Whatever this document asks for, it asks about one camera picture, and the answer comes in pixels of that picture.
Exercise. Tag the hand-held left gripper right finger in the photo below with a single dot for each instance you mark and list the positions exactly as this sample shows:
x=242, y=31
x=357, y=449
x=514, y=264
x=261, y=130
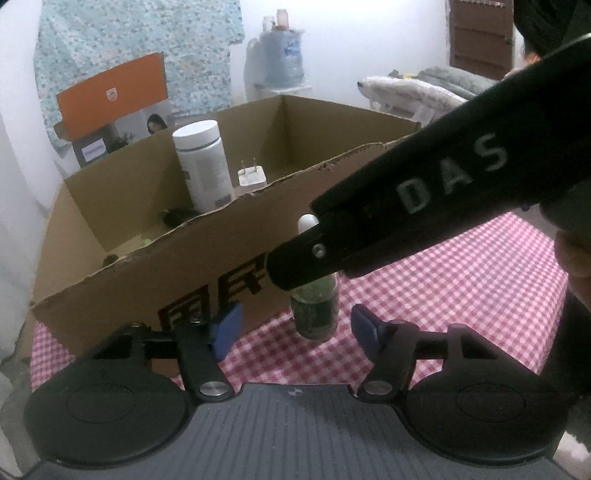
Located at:
x=367, y=330

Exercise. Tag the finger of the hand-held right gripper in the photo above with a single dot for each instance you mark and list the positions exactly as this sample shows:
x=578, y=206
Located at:
x=295, y=267

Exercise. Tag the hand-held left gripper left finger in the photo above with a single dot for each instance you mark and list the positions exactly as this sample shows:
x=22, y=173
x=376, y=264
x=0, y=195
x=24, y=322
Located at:
x=227, y=330

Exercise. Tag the green glass dropper bottle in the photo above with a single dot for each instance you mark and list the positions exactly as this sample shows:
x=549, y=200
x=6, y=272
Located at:
x=314, y=316

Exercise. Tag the white charger plug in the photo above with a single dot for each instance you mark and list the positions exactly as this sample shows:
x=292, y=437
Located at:
x=252, y=182

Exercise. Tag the brown cardboard box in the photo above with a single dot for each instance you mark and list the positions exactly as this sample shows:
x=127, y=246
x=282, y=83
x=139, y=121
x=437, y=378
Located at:
x=115, y=295

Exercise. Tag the black oval key fob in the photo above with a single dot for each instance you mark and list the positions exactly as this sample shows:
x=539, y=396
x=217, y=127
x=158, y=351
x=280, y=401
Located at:
x=178, y=217

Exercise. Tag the white plastic supplement bottle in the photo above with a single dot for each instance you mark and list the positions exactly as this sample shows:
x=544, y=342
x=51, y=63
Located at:
x=205, y=170

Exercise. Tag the person's right hand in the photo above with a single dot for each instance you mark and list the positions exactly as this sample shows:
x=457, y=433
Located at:
x=575, y=254

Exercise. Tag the grey green blanket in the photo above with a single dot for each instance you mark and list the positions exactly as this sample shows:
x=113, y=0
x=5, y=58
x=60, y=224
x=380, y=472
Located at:
x=448, y=78

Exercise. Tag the white fluffy blanket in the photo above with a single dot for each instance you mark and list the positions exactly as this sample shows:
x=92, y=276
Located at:
x=406, y=94

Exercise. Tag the brown wooden door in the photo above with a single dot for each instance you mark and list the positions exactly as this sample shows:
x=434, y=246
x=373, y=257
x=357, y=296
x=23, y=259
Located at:
x=480, y=37

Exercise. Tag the person's head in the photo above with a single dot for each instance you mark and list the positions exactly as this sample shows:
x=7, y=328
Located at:
x=549, y=21

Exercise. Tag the blue water jug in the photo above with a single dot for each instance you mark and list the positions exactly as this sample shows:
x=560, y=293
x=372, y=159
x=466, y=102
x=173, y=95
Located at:
x=282, y=60

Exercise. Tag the white curtain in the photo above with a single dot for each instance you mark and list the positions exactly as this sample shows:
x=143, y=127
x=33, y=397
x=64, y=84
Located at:
x=18, y=230

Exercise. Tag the small beige bottle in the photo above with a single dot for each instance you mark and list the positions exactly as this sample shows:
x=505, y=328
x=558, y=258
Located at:
x=283, y=19

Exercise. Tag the small white bottle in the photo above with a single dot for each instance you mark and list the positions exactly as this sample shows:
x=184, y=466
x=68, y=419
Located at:
x=268, y=23

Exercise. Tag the orange and grey product box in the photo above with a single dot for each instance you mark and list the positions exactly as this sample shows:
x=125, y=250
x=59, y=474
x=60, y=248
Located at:
x=111, y=97

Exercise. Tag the floral patterned cloth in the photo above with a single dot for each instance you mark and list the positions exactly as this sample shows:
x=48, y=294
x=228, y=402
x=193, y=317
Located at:
x=115, y=32

